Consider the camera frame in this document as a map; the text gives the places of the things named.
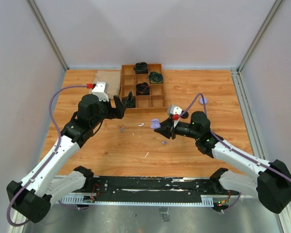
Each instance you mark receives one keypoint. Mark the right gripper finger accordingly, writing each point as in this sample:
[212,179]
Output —
[166,132]
[167,124]

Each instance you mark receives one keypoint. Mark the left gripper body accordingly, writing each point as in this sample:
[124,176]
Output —
[110,113]

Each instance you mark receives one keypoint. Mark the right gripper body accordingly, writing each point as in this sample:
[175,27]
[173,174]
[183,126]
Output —
[173,130]

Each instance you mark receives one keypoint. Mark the purple earbud case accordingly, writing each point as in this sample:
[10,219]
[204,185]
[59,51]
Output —
[155,124]
[203,101]

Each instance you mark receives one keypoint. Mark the black earbud case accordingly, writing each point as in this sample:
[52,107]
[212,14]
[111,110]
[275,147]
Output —
[185,115]

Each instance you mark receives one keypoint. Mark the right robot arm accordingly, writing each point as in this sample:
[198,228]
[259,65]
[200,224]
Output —
[269,182]

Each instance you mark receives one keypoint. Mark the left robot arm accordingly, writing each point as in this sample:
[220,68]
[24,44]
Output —
[35,194]

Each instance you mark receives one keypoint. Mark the dark floral folded tie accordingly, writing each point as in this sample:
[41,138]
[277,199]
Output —
[129,101]

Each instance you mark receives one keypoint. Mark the wooden compartment tray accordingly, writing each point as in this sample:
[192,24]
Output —
[156,102]

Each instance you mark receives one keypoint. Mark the black orange rolled tie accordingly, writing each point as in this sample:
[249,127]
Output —
[142,89]

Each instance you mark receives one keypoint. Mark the beige folded cloth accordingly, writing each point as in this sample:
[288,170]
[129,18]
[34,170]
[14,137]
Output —
[112,78]

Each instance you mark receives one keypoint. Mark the black rolled tie top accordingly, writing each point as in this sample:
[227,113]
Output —
[141,68]

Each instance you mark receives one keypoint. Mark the blue yellow rolled tie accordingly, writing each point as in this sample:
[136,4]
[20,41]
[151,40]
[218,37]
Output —
[155,77]

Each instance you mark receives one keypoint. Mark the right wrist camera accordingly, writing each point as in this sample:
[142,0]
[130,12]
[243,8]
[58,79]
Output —
[174,110]

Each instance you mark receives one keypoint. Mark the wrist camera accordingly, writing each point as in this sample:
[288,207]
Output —
[100,90]
[174,110]

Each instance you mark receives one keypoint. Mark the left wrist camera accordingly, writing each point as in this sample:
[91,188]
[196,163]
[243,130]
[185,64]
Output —
[100,90]

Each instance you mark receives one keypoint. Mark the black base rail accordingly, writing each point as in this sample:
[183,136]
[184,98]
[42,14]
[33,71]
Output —
[152,189]

